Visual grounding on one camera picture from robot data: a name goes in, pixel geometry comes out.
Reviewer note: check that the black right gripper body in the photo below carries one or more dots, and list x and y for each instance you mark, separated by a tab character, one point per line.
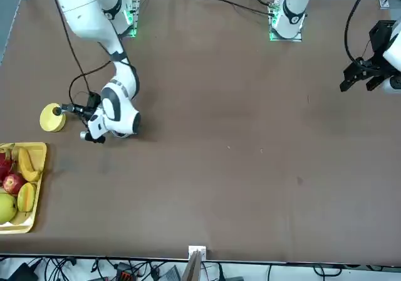
92	103

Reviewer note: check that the orange and black device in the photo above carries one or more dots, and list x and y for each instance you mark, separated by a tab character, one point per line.
125	274

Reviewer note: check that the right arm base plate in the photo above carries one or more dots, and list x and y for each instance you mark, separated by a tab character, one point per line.
134	14

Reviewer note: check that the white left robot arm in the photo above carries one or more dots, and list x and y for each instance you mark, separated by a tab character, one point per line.
289	11

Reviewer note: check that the flat black adapter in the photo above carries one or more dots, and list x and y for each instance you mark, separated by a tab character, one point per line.
22	271

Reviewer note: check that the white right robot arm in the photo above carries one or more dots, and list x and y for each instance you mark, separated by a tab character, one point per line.
84	11

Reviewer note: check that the yellow-green starfruit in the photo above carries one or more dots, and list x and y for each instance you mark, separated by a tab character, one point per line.
25	198

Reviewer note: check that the yellow plastic tray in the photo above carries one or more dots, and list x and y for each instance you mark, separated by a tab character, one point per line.
37	199

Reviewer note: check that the yellow-green apple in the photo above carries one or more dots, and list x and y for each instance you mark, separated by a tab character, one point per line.
7	208

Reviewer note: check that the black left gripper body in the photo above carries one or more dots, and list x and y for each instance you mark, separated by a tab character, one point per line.
380	36

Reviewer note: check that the yellow banana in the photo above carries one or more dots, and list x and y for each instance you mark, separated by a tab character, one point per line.
26	165

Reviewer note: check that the red dragon fruit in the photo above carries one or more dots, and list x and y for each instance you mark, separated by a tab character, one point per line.
5	165

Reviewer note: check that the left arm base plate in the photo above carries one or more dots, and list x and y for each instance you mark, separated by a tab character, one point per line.
297	38

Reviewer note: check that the aluminium camera post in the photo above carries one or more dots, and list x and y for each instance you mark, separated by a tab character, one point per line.
194	262

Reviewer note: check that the grey ribbed adapter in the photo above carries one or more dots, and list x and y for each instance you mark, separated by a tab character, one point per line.
171	274

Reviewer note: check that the yellow bowl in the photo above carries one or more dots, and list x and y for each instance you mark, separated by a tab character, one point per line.
50	121

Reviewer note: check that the red apple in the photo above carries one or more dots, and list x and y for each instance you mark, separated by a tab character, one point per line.
13	184

